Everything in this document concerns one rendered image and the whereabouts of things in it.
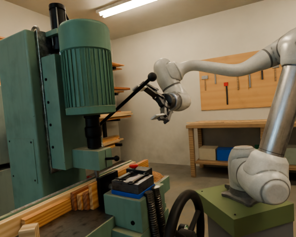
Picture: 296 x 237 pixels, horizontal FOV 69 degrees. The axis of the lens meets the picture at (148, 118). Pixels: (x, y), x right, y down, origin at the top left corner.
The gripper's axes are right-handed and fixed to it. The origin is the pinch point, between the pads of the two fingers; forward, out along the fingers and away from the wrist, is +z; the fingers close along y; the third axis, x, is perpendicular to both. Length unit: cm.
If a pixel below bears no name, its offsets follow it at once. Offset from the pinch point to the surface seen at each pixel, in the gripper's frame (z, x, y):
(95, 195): 23.0, -20.9, -20.5
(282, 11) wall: -322, 113, 79
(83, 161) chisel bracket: 17.3, -25.1, -7.7
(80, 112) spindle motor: 22.1, -10.6, 4.4
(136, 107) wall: -309, -184, 113
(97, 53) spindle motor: 16.8, 3.2, 17.8
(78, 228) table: 33.3, -20.1, -26.1
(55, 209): 32.4, -27.4, -18.2
